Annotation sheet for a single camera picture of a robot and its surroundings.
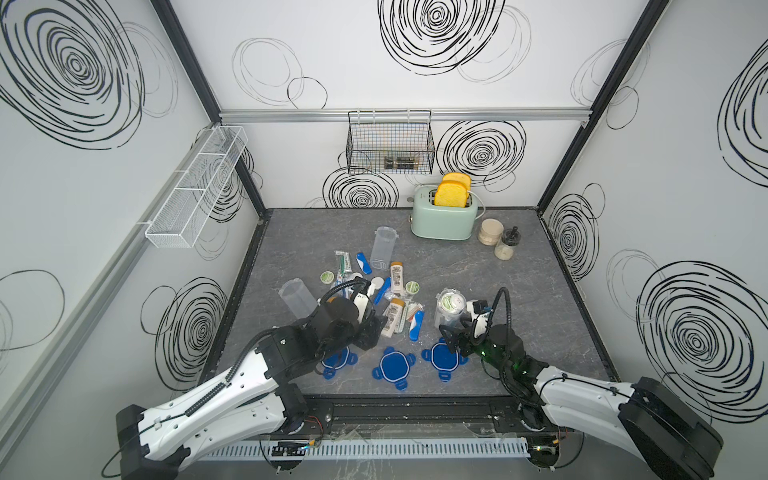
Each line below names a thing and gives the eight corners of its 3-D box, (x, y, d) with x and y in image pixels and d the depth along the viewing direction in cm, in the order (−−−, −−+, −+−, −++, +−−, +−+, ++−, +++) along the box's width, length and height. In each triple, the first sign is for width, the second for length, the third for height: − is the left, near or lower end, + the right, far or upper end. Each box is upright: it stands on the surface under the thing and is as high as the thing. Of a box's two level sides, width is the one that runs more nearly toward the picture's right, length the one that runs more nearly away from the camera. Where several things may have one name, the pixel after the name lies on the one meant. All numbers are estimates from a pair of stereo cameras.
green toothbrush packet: (338, 279, 101) (337, 276, 99) (335, 254, 108) (334, 250, 106) (353, 277, 102) (352, 273, 100) (349, 252, 109) (348, 248, 107)
